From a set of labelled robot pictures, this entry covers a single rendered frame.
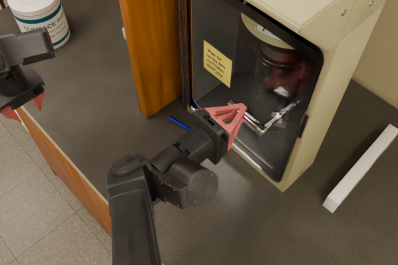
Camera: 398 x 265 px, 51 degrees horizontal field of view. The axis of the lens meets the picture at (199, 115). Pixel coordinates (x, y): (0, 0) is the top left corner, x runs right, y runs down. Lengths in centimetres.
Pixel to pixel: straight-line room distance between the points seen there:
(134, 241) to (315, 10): 34
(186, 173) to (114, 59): 66
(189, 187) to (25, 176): 165
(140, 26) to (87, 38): 46
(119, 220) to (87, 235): 142
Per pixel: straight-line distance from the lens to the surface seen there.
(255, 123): 74
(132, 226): 55
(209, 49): 81
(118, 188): 62
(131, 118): 108
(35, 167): 221
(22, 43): 78
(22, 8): 122
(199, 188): 62
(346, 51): 66
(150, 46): 91
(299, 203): 98
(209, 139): 70
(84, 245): 197
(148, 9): 85
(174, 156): 68
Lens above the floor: 181
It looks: 54 degrees down
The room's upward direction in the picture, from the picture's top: straight up
